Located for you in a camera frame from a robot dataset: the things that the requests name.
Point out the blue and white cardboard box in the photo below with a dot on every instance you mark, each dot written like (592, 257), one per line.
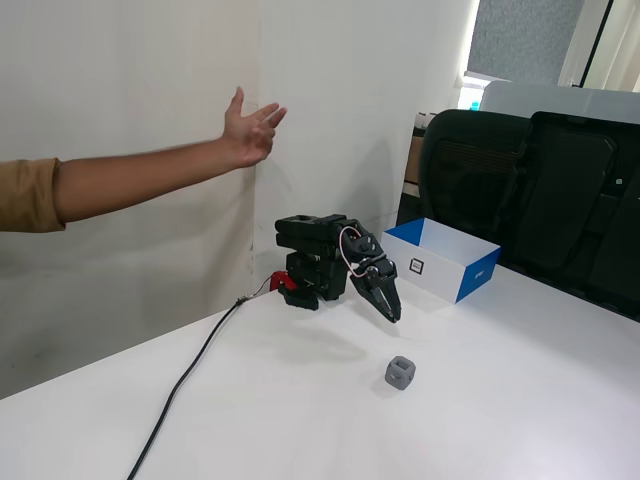
(435, 280)

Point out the forearm with brown sleeve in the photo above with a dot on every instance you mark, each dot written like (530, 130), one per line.
(125, 185)

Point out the gray block with cutouts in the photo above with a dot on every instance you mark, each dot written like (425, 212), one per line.
(401, 374)

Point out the brown cardboard box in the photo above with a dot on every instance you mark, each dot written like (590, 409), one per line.
(412, 160)

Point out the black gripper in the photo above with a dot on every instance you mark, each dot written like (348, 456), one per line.
(381, 280)

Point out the red clamp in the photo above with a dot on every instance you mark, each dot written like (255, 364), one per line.
(281, 280)

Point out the black mesh office chair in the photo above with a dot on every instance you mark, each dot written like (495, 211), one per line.
(460, 165)

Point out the bare person hand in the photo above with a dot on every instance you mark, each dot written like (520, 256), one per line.
(247, 137)

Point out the black plastic-backed office chair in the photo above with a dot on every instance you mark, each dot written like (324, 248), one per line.
(565, 200)

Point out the gray window blind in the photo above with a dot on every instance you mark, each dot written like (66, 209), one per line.
(520, 40)

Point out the white partition panel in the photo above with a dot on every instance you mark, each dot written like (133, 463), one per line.
(550, 100)

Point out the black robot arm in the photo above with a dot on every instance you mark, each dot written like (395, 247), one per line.
(305, 235)

